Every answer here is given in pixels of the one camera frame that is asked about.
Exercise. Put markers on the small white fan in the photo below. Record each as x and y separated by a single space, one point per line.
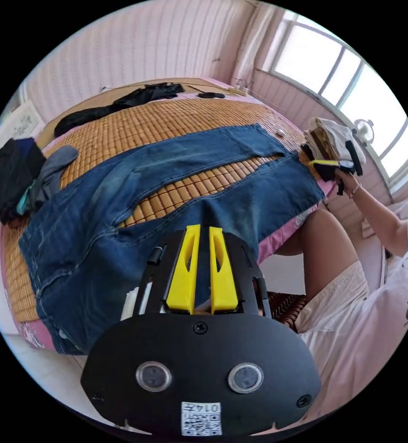
364 129

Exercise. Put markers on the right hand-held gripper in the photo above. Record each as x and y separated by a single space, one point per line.
330 172

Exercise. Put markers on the pile of dark clothes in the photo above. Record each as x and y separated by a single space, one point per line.
12 173

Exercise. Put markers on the person's right forearm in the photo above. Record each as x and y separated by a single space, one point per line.
380 218

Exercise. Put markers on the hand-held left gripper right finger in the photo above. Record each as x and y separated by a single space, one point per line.
222 280

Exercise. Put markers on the grey garment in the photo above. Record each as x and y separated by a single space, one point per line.
53 166

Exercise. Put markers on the brown patterned cushion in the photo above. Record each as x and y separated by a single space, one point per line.
286 309

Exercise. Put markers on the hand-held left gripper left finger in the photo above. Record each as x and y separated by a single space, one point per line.
184 273

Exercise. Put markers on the pile of light folded clothes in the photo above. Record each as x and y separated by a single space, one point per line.
331 136

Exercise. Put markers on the pink curtain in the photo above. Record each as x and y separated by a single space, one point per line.
255 45

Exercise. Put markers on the dark blue jeans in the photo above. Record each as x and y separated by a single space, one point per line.
86 242

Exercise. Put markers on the person's right hand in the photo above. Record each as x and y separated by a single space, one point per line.
349 183

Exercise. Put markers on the window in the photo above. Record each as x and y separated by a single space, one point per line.
331 65

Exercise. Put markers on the black garment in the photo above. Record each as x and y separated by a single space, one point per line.
96 116

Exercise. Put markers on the person's body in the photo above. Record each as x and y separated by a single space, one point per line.
345 294

